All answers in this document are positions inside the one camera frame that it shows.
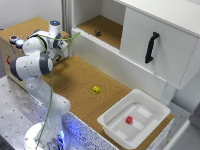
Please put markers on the blue button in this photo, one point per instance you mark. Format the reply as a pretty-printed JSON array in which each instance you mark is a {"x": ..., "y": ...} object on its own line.
[{"x": 20, "y": 42}]

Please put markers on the wooden drawer box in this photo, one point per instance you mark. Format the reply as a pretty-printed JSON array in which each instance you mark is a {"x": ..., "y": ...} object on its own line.
[{"x": 29, "y": 25}]

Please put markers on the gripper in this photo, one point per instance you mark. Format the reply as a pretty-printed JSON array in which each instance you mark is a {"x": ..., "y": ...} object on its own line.
[{"x": 59, "y": 48}]

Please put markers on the white cabinet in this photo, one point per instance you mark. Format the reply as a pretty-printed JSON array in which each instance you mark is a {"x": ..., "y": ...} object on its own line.
[{"x": 100, "y": 55}]

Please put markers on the red button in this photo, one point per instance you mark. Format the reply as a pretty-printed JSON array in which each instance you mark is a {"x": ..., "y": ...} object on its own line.
[{"x": 13, "y": 38}]

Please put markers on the white sliding door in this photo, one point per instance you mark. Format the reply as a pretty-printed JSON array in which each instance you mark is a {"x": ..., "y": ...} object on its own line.
[{"x": 173, "y": 46}]

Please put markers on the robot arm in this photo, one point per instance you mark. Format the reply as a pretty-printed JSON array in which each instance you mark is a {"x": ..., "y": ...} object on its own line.
[{"x": 31, "y": 65}]

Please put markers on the pink block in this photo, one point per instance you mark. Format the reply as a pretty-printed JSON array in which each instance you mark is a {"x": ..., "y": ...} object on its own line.
[{"x": 129, "y": 119}]

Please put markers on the purple block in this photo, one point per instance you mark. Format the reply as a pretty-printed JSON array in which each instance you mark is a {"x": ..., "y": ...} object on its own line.
[{"x": 97, "y": 32}]

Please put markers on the white plastic box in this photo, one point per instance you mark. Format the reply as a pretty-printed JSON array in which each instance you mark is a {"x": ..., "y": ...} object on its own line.
[{"x": 115, "y": 121}]

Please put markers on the yellow block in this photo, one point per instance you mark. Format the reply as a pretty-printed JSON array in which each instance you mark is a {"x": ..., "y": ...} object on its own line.
[{"x": 96, "y": 89}]

